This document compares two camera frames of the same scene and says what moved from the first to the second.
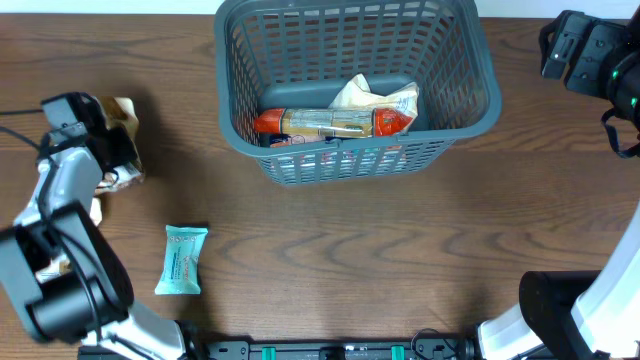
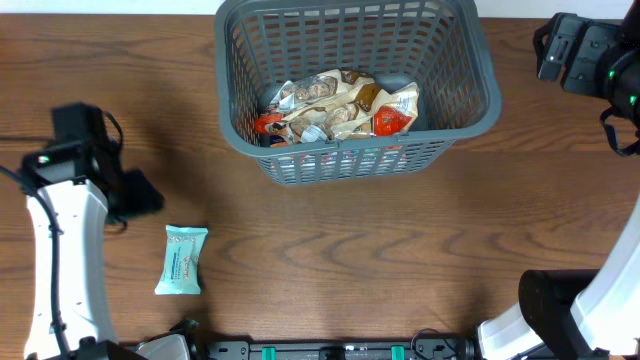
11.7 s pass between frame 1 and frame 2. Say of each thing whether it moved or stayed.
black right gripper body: stayed
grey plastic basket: stayed
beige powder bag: moved
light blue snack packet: stayed
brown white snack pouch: moved
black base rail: stayed
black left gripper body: moved
